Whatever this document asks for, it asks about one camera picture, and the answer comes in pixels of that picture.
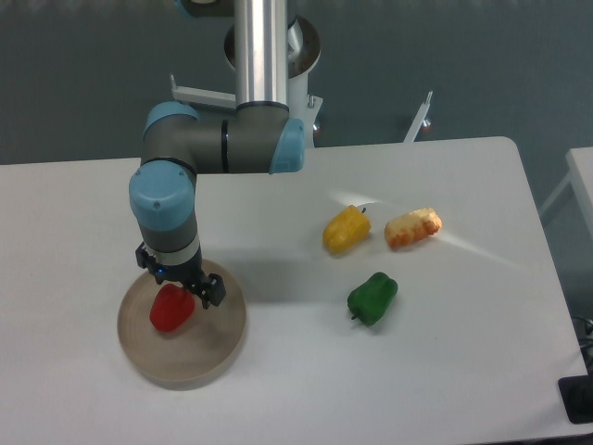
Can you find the green toy bell pepper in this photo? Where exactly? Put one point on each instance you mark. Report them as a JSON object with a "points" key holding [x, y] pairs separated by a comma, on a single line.
{"points": [[369, 302]]}

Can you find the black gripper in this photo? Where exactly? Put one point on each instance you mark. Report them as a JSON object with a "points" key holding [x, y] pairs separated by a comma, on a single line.
{"points": [[209, 288]]}

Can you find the red toy bell pepper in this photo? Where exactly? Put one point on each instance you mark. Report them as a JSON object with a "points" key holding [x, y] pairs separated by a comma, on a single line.
{"points": [[172, 307]]}

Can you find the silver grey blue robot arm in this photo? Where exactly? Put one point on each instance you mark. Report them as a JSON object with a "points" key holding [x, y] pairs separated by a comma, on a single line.
{"points": [[264, 126]]}

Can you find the black box at edge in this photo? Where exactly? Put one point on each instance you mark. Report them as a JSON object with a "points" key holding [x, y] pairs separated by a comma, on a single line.
{"points": [[576, 395]]}

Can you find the white side table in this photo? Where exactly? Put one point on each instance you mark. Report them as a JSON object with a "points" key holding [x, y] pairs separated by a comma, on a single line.
{"points": [[576, 182]]}

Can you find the beige round plate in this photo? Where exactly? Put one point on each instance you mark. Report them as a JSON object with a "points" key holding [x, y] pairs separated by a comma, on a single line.
{"points": [[195, 353]]}

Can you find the orange toy bread piece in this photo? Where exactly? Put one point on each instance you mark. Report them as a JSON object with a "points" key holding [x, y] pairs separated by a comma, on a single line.
{"points": [[412, 227]]}

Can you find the yellow toy bell pepper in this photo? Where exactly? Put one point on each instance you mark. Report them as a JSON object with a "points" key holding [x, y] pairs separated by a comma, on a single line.
{"points": [[345, 230]]}

